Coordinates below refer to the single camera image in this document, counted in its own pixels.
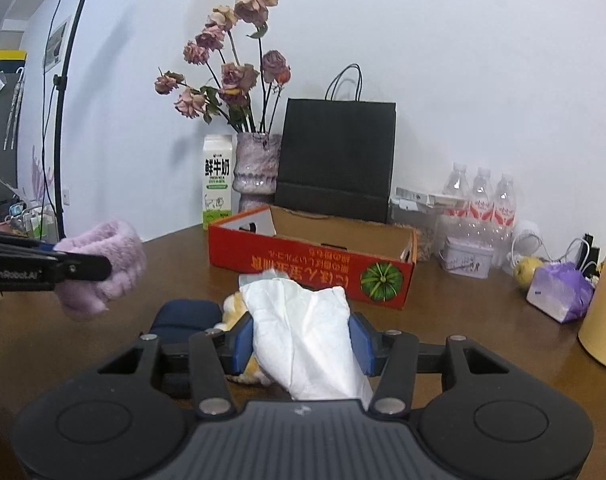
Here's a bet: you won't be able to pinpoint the fluffy lilac headband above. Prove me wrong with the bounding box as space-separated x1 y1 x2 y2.
54 220 146 321

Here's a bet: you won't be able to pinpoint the orange white plush hamster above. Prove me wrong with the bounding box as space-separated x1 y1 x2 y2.
208 290 272 387

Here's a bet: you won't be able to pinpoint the navy blue sock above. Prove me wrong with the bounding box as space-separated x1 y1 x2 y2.
148 299 222 344

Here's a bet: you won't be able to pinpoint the white cloth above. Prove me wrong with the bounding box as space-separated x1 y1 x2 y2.
239 270 373 408

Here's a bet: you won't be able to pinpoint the red orange cardboard box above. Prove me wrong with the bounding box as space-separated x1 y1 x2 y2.
207 205 418 309

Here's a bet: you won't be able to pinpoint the white floral tin box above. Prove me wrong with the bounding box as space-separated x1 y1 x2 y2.
438 236 494 280

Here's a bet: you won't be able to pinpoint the clear plastic food container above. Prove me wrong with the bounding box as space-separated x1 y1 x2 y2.
390 198 437 261

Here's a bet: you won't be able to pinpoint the left clear water bottle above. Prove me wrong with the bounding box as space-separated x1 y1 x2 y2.
438 162 469 256

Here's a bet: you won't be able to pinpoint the clear water bottle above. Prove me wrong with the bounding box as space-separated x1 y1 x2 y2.
468 167 494 250
492 174 516 268
438 162 469 256

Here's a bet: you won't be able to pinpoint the yellow green pear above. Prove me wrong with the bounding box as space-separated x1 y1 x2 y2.
512 256 545 290

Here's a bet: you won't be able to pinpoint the middle clear water bottle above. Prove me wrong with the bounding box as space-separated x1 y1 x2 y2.
468 167 494 250

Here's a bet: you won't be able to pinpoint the small white desk fan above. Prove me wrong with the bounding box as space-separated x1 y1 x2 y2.
501 226 542 274

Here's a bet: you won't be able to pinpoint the right clear water bottle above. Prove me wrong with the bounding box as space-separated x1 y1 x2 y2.
492 174 516 268

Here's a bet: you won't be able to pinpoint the purple gift bag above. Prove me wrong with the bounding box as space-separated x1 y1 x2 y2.
526 263 595 324

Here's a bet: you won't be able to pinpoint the white green milk carton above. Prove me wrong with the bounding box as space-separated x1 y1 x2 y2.
202 134 233 230

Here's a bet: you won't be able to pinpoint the black paper shopping bag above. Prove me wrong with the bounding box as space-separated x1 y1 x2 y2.
275 63 396 223

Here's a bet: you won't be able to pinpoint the dried pink rose bouquet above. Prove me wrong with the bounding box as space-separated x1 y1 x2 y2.
153 0 292 138

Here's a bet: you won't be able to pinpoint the black light stand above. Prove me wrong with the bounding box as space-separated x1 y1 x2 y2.
38 0 109 244

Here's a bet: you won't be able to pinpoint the wire storage rack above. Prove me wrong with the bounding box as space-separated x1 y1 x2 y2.
0 197 59 244

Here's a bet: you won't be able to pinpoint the white charging cables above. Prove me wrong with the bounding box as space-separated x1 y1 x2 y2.
512 234 604 281

